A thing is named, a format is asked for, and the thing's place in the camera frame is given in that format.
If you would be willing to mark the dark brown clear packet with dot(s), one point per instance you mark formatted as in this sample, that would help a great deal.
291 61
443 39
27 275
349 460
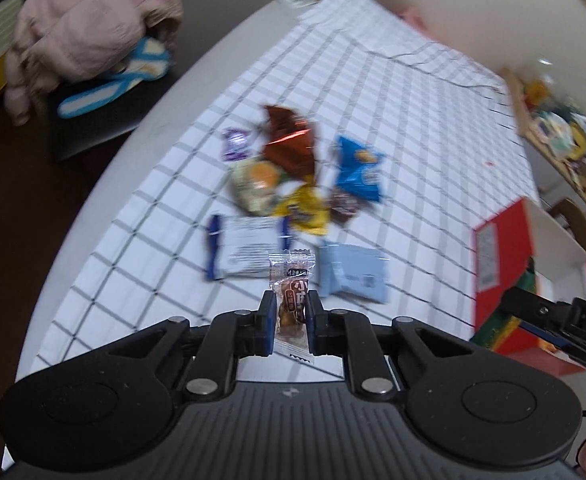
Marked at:
345 207

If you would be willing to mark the purple candy wrapper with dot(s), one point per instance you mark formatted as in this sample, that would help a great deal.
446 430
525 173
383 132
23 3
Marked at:
236 146

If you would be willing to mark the wooden shelf with clutter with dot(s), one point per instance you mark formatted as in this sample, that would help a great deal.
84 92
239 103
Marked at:
552 125

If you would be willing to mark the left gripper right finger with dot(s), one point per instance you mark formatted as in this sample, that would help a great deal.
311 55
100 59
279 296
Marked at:
325 329

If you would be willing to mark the brown foil snack bag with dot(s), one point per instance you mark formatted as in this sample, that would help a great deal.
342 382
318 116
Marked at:
291 142

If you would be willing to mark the pink puffer jacket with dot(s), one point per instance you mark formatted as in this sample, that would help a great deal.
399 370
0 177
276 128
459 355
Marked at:
76 40

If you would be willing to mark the pink paper sheet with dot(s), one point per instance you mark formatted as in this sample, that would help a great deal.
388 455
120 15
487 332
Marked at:
413 18

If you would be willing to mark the white blue snack packet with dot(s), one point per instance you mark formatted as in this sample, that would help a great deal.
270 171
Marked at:
239 247

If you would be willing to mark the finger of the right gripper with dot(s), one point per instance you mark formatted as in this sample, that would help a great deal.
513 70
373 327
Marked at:
557 341

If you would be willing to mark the white checkered tablecloth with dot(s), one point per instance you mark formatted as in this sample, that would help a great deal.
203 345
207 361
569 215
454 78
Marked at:
353 129

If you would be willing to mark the blue cookie packet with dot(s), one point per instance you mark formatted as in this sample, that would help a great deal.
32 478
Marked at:
359 170

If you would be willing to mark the light blue snack packet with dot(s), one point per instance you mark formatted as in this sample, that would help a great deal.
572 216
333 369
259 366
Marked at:
352 270

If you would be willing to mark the yellow candy packet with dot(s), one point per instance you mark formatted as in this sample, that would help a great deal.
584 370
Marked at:
306 210

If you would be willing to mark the orange jelly snack packet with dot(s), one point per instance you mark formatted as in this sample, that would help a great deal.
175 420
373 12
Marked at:
255 183

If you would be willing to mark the red cardboard box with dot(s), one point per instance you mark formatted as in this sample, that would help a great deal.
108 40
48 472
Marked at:
524 246

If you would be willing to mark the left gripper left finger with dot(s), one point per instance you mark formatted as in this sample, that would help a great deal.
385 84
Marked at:
256 329

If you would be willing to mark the clear brown candy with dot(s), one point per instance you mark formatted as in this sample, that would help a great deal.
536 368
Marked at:
289 277

